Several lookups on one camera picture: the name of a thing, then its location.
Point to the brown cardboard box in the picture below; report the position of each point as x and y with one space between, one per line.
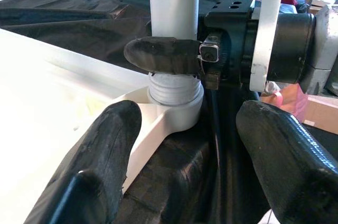
322 107

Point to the black plastic table cover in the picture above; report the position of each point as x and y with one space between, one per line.
79 23

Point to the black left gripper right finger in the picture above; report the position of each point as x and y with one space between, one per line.
290 171

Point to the pink plastic bag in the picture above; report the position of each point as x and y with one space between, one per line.
293 97

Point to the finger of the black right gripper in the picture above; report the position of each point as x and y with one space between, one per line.
161 55

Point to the white plastic table top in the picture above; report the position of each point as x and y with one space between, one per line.
39 115

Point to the white plastic table leg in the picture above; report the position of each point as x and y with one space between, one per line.
171 2

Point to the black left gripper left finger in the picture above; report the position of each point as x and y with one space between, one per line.
92 171

